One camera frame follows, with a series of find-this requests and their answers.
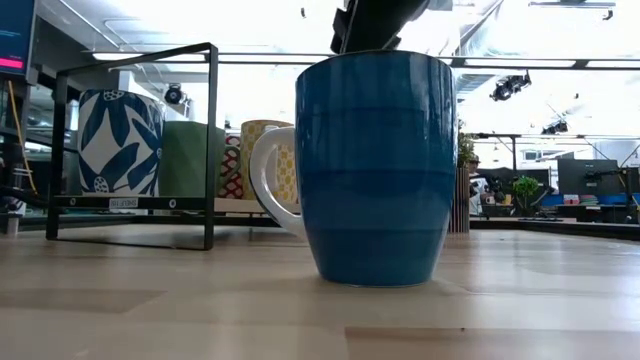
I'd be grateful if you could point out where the yellow patterned mug white handle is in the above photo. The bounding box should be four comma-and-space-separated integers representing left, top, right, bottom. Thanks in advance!
239, 118, 300, 204

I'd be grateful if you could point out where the blue mug white handle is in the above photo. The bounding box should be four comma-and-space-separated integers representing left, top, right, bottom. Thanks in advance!
248, 48, 459, 289

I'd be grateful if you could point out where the red diamond patterned mug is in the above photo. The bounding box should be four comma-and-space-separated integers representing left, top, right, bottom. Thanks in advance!
218, 133, 245, 200

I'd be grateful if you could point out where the green mug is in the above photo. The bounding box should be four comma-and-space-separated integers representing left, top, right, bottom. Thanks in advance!
158, 119, 226, 199

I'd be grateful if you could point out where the white mug blue leaf print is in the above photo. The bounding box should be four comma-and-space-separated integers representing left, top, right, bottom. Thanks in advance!
76, 88, 165, 198

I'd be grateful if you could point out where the black ceiling spotlight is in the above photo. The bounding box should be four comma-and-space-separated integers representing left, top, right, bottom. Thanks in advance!
488, 72, 533, 103
539, 119, 570, 136
163, 83, 184, 106

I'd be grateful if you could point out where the person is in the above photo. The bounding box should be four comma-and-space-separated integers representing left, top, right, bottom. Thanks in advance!
467, 154, 494, 217

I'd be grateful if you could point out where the potted plant striped pot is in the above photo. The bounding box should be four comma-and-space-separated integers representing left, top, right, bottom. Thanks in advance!
452, 119, 476, 234

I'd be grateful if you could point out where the small green background plant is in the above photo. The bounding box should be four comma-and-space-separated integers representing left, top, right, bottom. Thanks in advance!
510, 174, 541, 217

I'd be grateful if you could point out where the dark background monitor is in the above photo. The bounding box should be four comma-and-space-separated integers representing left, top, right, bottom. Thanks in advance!
557, 158, 621, 206

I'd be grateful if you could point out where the computer monitor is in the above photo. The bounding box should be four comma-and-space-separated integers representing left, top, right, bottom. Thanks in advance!
0, 0, 39, 81

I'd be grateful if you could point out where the black overhead frame bar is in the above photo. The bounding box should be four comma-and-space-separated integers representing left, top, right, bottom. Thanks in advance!
82, 48, 640, 71

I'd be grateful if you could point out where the wooden shelf black metal frame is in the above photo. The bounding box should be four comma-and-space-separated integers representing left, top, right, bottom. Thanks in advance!
44, 41, 301, 252

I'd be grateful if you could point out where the black table frame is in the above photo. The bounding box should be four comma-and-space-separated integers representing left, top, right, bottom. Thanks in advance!
0, 212, 640, 242

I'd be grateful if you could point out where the yellow cable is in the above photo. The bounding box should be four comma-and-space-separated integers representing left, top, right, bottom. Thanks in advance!
7, 79, 40, 196

